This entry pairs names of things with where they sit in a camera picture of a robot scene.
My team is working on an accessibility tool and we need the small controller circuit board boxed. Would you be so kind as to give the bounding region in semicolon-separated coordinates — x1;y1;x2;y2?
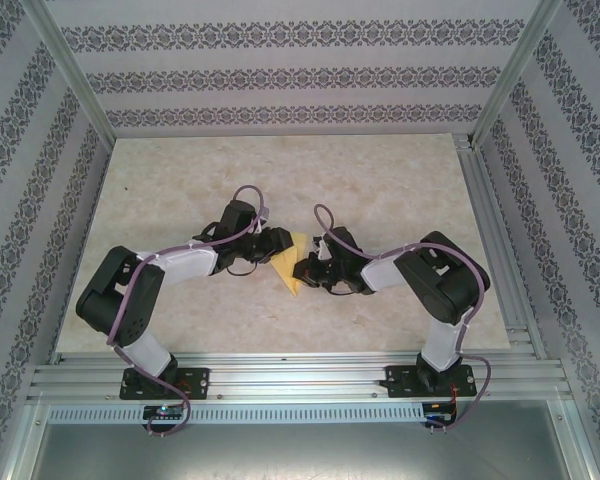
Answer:
143;404;186;421
423;402;459;421

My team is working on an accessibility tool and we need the yellow paper sheet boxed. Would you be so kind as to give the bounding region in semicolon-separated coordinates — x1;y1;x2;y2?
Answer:
270;231;315;298

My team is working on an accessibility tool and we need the long aluminium mounting rail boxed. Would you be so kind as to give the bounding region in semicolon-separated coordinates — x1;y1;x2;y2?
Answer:
27;351;574;403

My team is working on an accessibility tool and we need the aluminium side frame rail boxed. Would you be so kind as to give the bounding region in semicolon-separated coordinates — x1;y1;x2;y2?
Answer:
452;132;549;361

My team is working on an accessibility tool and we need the aluminium frame post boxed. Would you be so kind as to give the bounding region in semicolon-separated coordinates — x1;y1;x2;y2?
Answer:
553;398;600;480
0;397;47;480
469;0;566;149
17;0;119;144

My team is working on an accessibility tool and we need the grey sheet metal panel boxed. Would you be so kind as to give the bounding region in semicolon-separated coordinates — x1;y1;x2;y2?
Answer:
29;422;589;480

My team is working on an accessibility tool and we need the white slotted cable duct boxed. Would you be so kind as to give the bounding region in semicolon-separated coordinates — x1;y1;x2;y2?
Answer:
47;403;427;424

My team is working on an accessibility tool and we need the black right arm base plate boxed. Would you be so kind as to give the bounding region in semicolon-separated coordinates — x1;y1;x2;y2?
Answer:
385;364;476;400

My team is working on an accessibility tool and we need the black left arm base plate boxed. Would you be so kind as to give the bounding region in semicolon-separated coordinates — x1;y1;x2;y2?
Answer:
121;367;211;401

